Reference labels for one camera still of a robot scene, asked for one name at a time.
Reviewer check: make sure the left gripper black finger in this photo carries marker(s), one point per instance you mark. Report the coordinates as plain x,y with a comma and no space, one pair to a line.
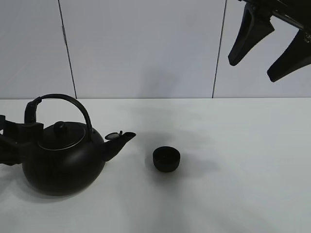
18,140

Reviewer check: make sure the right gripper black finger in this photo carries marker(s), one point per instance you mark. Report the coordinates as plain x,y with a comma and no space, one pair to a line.
297,55
255,26

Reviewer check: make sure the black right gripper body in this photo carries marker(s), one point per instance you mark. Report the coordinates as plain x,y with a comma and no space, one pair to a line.
294,12

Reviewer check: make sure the black round teapot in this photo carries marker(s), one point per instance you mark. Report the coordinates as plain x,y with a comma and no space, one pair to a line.
68,156

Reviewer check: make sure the small black teacup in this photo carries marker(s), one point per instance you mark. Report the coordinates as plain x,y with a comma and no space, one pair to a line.
166,159

